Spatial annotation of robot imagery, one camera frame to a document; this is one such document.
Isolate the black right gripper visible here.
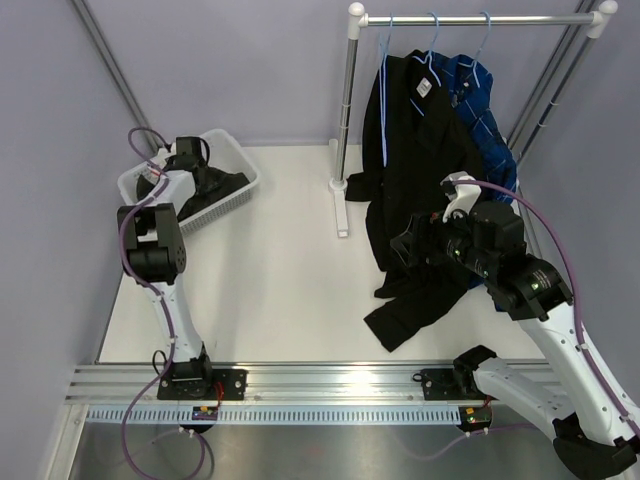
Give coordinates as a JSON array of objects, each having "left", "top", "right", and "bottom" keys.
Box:
[{"left": 391, "top": 199, "right": 496, "bottom": 278}]

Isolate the light blue hanger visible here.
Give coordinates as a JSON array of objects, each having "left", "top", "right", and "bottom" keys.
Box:
[
  {"left": 412, "top": 12, "right": 445, "bottom": 99},
  {"left": 378, "top": 15, "right": 394, "bottom": 168},
  {"left": 464, "top": 11, "right": 492, "bottom": 88}
]

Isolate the dark pinstriped shirt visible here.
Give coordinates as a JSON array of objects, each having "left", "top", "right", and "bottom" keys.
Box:
[{"left": 117, "top": 165, "right": 248, "bottom": 229}]

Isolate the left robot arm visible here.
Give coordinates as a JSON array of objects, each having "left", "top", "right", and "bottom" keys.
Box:
[{"left": 117, "top": 136, "right": 215, "bottom": 400}]

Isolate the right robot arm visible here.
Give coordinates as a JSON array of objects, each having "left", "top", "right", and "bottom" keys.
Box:
[{"left": 391, "top": 202, "right": 639, "bottom": 479}]

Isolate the plain black shirt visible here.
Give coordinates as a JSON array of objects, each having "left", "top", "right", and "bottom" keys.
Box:
[{"left": 347, "top": 50, "right": 484, "bottom": 352}]

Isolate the blue plaid shirt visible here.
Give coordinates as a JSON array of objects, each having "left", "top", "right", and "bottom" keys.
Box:
[{"left": 429, "top": 49, "right": 521, "bottom": 314}]

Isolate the white plastic basket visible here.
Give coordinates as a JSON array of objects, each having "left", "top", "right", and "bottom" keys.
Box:
[{"left": 117, "top": 129, "right": 261, "bottom": 236}]

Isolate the metal clothes rack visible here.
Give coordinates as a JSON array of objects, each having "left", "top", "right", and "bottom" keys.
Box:
[{"left": 329, "top": 1, "right": 619, "bottom": 239}]

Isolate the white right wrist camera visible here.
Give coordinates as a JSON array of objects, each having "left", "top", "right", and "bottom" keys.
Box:
[{"left": 440, "top": 171, "right": 482, "bottom": 223}]

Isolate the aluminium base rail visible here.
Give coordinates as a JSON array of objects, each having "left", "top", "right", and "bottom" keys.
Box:
[{"left": 64, "top": 362, "right": 484, "bottom": 410}]

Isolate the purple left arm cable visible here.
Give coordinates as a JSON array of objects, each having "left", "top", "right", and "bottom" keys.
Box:
[{"left": 119, "top": 126, "right": 214, "bottom": 476}]

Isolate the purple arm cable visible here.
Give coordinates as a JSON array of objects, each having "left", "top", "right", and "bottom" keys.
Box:
[
  {"left": 119, "top": 126, "right": 214, "bottom": 476},
  {"left": 449, "top": 180, "right": 640, "bottom": 436}
]

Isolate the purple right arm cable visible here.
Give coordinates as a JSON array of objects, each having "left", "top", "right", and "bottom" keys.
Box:
[{"left": 449, "top": 180, "right": 640, "bottom": 436}]

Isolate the perforated cable duct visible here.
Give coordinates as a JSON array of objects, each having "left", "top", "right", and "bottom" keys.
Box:
[{"left": 87, "top": 405, "right": 462, "bottom": 425}]

